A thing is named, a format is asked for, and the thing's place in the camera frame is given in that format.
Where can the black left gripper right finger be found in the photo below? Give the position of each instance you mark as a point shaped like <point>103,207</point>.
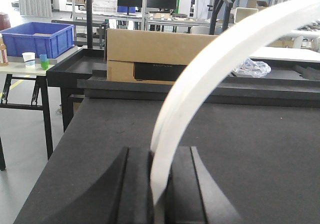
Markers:
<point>192,196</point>

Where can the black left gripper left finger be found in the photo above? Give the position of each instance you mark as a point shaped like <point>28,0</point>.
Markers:
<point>122,194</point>

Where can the black tray table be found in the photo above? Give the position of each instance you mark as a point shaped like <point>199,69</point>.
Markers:
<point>294,81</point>

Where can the crumpled plastic bag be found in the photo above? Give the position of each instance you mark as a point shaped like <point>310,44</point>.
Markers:
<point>249,67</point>

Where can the large cardboard box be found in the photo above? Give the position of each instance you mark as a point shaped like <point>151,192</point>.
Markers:
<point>152,57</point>

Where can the green plastic cup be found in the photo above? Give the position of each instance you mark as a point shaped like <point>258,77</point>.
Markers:
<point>44,62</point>

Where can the light blue plastic cup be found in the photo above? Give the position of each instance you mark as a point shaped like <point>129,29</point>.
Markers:
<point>43,57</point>

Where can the white paper cup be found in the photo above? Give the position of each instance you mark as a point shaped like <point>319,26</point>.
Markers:
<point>29,59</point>

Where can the blue plastic crate on table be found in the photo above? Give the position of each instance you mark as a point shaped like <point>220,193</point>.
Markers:
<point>52,39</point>

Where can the brown jar with label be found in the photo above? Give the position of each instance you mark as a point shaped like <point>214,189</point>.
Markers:
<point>3,53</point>

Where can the white plastic basket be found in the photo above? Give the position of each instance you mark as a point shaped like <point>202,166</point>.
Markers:
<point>102,7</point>

